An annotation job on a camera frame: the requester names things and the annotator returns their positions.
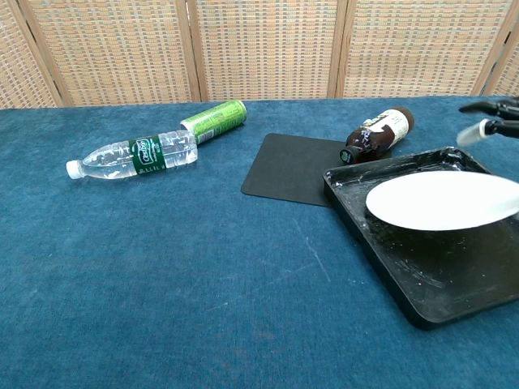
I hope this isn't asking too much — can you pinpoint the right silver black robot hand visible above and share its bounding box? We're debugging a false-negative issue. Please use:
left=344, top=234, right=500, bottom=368
left=457, top=96, right=519, bottom=147

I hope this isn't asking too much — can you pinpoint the white round plate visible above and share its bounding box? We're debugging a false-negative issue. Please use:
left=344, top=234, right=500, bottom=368
left=365, top=170, right=519, bottom=232

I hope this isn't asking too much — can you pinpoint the black square plastic tray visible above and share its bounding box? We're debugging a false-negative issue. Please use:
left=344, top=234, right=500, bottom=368
left=323, top=146, right=519, bottom=330

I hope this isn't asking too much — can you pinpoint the brown glass bottle white label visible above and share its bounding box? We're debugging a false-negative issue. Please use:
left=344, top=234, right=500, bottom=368
left=338, top=106, right=415, bottom=165

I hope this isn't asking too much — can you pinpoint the black square mat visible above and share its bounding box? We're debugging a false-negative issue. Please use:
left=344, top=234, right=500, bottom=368
left=241, top=133, right=392, bottom=208

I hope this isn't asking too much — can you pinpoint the woven rattan folding screen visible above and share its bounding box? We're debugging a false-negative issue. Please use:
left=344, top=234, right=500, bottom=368
left=0, top=0, right=519, bottom=109

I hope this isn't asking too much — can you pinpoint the green drink can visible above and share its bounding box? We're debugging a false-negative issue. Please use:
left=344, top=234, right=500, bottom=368
left=179, top=99, right=248, bottom=146

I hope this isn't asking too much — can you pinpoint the blue felt table cloth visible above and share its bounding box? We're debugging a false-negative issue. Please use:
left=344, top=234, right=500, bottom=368
left=0, top=95, right=519, bottom=389

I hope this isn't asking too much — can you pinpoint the clear water bottle green label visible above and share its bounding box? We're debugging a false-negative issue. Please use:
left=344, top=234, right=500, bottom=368
left=66, top=128, right=199, bottom=181

